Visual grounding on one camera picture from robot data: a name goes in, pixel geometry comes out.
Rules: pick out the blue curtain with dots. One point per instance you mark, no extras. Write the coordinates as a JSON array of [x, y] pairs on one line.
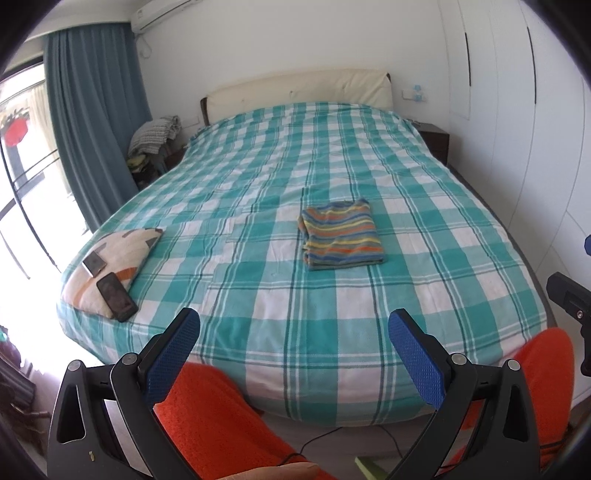
[[97, 102]]

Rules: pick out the striped knit sweater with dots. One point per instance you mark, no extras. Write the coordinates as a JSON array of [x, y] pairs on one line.
[[341, 234]]

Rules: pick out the pile of folded clothes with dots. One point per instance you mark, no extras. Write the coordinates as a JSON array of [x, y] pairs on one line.
[[154, 139]]

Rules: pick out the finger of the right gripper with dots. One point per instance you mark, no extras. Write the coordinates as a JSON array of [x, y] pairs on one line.
[[574, 300], [587, 244]]

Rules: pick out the small grey phone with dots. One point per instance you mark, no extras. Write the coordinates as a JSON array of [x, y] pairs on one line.
[[93, 264]]

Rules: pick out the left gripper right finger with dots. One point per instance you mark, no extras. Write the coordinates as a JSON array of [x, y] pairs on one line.
[[484, 424]]

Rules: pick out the dark wooden nightstand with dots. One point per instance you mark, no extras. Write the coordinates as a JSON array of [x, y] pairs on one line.
[[436, 139]]

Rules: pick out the white wall socket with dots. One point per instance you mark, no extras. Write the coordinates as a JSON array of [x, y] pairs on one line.
[[415, 94]]

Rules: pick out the teal plaid bed cover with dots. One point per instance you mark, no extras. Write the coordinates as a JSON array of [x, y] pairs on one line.
[[313, 346]]

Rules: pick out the green stool frame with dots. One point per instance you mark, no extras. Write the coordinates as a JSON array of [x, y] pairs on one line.
[[370, 469]]

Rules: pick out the white air conditioner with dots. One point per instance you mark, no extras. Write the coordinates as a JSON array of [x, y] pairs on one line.
[[156, 11]]

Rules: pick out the patterned cream pillow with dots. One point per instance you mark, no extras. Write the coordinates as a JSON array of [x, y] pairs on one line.
[[124, 253]]

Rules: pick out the black smartphone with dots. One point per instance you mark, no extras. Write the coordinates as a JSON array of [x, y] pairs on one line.
[[116, 297]]

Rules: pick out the orange fleece trousers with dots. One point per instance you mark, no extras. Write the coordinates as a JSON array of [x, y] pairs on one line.
[[222, 437]]

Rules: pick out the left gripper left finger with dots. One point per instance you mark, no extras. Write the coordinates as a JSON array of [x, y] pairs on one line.
[[82, 441]]

